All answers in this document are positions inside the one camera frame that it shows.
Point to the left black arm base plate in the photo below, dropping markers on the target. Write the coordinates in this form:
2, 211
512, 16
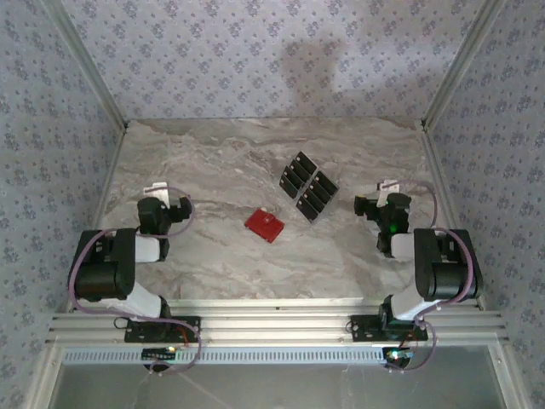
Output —
140, 334

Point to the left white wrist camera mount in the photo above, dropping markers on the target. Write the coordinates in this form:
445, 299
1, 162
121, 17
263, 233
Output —
155, 190

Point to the aluminium side rail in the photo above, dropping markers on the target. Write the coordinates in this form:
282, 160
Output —
112, 170
438, 170

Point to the aluminium corner post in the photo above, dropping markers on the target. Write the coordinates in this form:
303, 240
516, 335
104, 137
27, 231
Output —
87, 64
460, 64

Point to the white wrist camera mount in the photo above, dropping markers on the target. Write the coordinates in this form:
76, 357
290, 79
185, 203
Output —
389, 187
155, 190

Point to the left small circuit board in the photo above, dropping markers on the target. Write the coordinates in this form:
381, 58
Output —
157, 353

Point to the grey metal lower panel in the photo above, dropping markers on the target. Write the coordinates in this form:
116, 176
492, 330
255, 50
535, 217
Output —
272, 387

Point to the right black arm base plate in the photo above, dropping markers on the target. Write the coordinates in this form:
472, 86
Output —
364, 328

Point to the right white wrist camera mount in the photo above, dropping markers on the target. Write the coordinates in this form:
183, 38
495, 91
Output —
389, 187

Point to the right aluminium side rail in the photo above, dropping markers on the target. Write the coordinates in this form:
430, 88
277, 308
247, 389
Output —
438, 170

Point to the small circuit board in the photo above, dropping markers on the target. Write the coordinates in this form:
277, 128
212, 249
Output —
398, 355
157, 353

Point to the right aluminium corner post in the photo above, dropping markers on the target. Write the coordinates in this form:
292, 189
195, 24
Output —
460, 64

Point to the tiered card display rack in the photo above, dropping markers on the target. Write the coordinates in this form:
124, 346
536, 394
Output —
313, 220

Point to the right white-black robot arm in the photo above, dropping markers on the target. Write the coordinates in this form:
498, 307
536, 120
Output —
402, 247

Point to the left aluminium side rail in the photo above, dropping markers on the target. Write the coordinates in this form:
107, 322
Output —
112, 170

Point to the aluminium rail beam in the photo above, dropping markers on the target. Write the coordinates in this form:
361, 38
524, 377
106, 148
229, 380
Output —
272, 324

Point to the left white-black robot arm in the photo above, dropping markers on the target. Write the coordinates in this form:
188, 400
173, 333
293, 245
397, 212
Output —
147, 249

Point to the right small circuit board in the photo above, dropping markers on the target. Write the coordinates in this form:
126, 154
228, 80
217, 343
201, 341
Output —
398, 355

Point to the left aluminium corner post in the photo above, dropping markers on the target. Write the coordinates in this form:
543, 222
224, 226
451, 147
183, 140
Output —
87, 64

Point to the red card holder wallet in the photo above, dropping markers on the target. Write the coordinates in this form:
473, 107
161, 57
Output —
264, 226

